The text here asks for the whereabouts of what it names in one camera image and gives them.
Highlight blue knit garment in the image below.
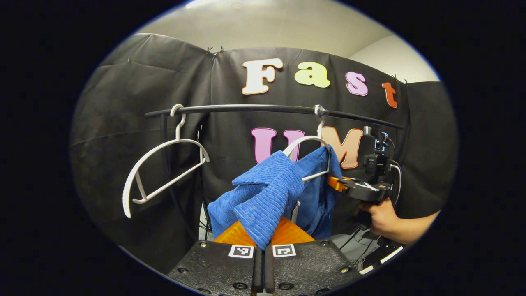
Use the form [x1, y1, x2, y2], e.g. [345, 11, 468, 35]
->
[207, 145, 343, 251]

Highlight black clothes rack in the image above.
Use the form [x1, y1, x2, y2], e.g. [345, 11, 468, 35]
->
[145, 104, 406, 130]

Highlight small white hanger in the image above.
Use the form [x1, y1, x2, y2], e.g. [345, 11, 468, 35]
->
[122, 104, 210, 220]

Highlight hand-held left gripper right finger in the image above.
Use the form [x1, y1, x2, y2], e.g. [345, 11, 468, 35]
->
[265, 217, 362, 296]

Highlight large white hanger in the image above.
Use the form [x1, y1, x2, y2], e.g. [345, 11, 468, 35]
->
[282, 105, 333, 224]

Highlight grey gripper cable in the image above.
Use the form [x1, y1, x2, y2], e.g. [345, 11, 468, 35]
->
[390, 164, 403, 206]

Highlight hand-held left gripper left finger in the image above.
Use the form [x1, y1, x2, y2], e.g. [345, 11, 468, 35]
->
[166, 221, 264, 296]

